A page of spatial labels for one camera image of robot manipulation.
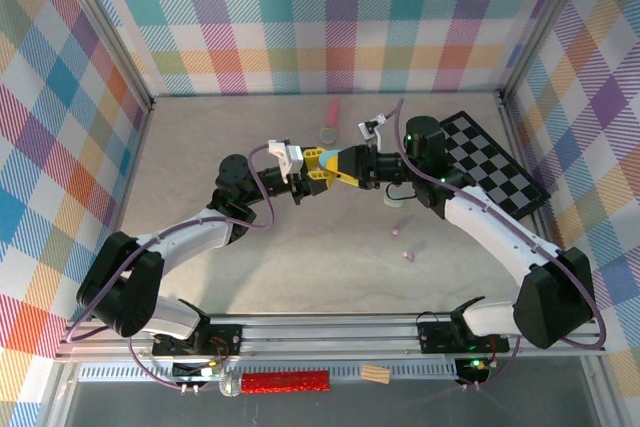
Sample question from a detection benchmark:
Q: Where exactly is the blue earbud charging case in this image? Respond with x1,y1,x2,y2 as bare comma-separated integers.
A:
319,148,342,172

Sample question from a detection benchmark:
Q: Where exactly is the black grey checkerboard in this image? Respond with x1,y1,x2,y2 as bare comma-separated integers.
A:
438,111,552,221

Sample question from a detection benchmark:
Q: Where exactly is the aluminium frame post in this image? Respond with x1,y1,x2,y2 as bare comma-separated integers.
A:
52,0,155,113
497,0,599,106

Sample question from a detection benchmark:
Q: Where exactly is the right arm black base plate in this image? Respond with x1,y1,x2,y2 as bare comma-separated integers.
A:
416,314,512,356

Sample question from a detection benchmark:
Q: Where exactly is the small cork block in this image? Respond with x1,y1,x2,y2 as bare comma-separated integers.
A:
360,364,392,385

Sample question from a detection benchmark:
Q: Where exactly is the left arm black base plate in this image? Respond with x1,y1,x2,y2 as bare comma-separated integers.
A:
151,322,245,357

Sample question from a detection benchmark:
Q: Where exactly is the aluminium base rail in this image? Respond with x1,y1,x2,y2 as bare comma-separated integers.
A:
54,312,601,362

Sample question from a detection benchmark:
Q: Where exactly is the pink toy microphone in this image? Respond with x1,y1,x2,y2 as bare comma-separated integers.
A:
318,98,342,146

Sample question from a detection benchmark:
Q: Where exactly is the white slotted cable duct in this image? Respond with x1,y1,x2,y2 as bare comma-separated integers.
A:
78,363,460,383

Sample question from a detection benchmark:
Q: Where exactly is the red glitter microphone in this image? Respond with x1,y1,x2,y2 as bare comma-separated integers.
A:
218,369,331,398

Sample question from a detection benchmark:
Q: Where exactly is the thin black cable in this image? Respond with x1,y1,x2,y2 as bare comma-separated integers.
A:
385,182,419,203

